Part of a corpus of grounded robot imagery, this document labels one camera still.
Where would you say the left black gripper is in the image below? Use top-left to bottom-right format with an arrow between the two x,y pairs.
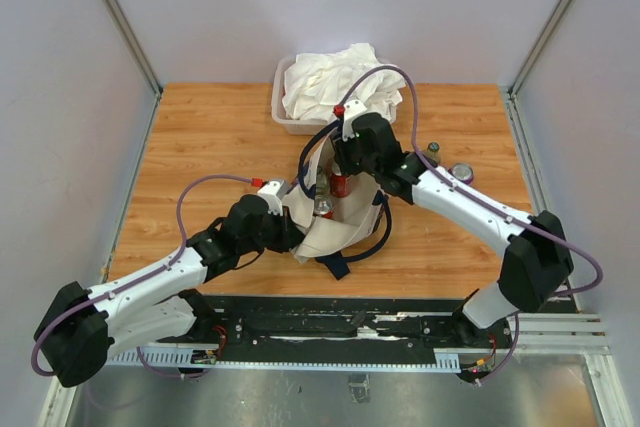
239,203 -> 305,255

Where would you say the red soda can front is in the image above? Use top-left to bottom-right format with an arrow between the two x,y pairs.
313,194 -> 334,219

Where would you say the red soda can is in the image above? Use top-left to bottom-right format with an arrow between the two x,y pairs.
328,161 -> 351,198
313,194 -> 334,219

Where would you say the red soda can back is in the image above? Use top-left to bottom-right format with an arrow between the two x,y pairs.
328,161 -> 351,198

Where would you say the clear glass bottle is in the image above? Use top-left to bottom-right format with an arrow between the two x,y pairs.
315,167 -> 330,196
422,142 -> 441,167

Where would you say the beige canvas tote bag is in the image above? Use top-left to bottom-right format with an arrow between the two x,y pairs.
283,125 -> 392,279

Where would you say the purple soda can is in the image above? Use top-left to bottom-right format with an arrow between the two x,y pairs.
449,162 -> 475,185

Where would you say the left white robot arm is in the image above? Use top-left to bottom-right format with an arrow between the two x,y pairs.
31,190 -> 313,387

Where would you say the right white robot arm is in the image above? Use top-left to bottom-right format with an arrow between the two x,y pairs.
330,113 -> 574,347

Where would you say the white crumpled cloth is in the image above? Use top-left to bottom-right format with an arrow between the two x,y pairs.
281,42 -> 407,126

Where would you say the clear plastic bin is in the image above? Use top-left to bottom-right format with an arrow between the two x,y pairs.
271,55 -> 401,136

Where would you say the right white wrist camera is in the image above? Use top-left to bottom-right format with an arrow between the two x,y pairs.
333,99 -> 368,129

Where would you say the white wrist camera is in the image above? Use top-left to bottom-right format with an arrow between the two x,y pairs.
333,99 -> 368,129
251,178 -> 290,216

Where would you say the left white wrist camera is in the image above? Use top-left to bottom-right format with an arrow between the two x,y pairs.
251,178 -> 290,216

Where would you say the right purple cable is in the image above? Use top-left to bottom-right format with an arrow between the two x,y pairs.
341,63 -> 604,298

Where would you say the purple cable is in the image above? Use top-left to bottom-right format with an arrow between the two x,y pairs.
341,63 -> 604,298
30,174 -> 256,378

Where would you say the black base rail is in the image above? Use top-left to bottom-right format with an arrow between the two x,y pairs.
99,291 -> 516,368

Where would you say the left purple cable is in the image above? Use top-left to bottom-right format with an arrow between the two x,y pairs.
30,174 -> 256,378

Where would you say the right aluminium frame post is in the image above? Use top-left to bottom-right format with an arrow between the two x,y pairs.
507,0 -> 575,98

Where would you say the aluminium frame post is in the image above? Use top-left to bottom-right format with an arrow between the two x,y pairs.
102,0 -> 163,98
507,0 -> 575,98

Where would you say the left aluminium frame post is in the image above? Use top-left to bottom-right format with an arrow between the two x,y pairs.
102,0 -> 163,98

